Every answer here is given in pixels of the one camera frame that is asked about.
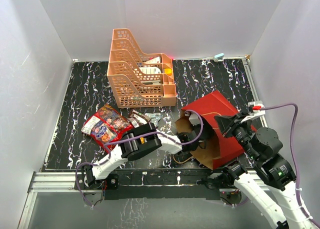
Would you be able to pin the silver foil snack packet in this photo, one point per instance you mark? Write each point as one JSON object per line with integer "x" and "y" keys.
{"x": 154, "y": 118}

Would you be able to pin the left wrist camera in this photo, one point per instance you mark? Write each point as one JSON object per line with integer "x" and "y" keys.
{"x": 193, "y": 118}

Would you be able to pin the red brown paper bag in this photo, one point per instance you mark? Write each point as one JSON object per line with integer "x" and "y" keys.
{"x": 216, "y": 151}

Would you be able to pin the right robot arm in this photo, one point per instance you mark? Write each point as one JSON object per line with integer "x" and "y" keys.
{"x": 287, "y": 209}

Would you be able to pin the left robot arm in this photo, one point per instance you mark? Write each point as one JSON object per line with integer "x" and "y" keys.
{"x": 130, "y": 148}

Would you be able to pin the white box in organizer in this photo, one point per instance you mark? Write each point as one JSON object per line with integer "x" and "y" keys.
{"x": 155, "y": 60}

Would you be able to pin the red candy bag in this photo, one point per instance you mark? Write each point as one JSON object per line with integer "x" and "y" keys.
{"x": 105, "y": 126}

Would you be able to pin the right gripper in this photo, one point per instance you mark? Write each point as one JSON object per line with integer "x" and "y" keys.
{"x": 225, "y": 123}

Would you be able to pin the aluminium front rail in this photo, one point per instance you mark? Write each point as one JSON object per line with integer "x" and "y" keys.
{"x": 66, "y": 181}

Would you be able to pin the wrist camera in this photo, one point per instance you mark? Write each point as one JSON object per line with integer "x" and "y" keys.
{"x": 193, "y": 118}
{"x": 255, "y": 110}

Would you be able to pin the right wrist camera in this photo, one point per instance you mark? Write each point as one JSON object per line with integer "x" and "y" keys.
{"x": 255, "y": 110}

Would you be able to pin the orange yellow round object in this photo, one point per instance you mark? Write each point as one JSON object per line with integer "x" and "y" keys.
{"x": 168, "y": 71}

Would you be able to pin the light blue eraser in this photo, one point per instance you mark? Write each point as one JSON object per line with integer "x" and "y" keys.
{"x": 218, "y": 57}

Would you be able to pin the peach plastic file organizer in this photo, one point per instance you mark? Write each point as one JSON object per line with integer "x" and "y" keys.
{"x": 134, "y": 83}

